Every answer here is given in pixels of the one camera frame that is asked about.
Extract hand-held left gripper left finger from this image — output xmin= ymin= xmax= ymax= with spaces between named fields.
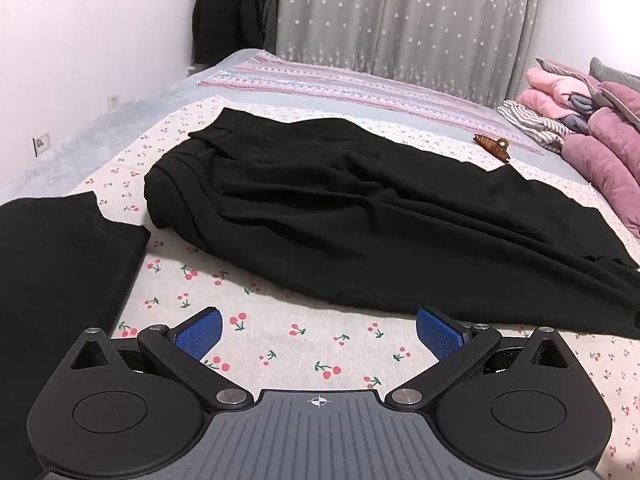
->
xmin=67 ymin=306 xmax=253 ymax=409

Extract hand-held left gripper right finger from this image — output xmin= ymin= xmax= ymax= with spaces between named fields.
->
xmin=385 ymin=305 xmax=571 ymax=408

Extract black pants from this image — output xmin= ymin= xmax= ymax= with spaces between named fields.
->
xmin=144 ymin=107 xmax=640 ymax=338

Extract cherry print bed sheet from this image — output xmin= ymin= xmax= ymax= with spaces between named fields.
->
xmin=70 ymin=95 xmax=640 ymax=480

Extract folded black garment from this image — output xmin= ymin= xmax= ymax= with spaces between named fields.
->
xmin=0 ymin=191 xmax=152 ymax=480

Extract brown hair claw clip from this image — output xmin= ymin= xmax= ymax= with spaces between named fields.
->
xmin=473 ymin=133 xmax=511 ymax=165

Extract grey white striped garment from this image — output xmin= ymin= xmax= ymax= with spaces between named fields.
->
xmin=497 ymin=100 xmax=576 ymax=153

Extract mauve velvet quilt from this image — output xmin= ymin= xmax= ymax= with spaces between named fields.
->
xmin=560 ymin=80 xmax=640 ymax=238

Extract grey bed cover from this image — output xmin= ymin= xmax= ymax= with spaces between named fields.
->
xmin=0 ymin=47 xmax=611 ymax=206

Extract grey blue garment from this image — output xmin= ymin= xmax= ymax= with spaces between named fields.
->
xmin=565 ymin=94 xmax=598 ymax=133

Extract pink striped blanket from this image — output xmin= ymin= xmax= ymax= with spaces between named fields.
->
xmin=197 ymin=57 xmax=546 ymax=156

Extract grey pillow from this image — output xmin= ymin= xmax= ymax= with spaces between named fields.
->
xmin=589 ymin=57 xmax=640 ymax=93

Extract hanging dark clothes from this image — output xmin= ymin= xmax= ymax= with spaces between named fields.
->
xmin=192 ymin=0 xmax=281 ymax=68

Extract grey star print curtain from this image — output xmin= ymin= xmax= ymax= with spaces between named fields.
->
xmin=275 ymin=0 xmax=543 ymax=101

